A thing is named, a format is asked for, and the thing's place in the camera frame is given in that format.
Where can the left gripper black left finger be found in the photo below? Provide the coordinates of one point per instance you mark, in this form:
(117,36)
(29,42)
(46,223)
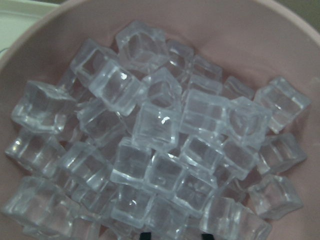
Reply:
(145,236)

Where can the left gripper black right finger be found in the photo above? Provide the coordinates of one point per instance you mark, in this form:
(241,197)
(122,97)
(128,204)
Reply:
(207,236)

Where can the pile of clear ice cubes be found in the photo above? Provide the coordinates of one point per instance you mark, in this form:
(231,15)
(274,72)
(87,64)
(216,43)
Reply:
(151,139)

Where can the pink bowl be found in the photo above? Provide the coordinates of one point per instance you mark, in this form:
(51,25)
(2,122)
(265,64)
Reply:
(254,40)

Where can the cream rabbit tray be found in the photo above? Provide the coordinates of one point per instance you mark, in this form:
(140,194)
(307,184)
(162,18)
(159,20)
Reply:
(16,16)

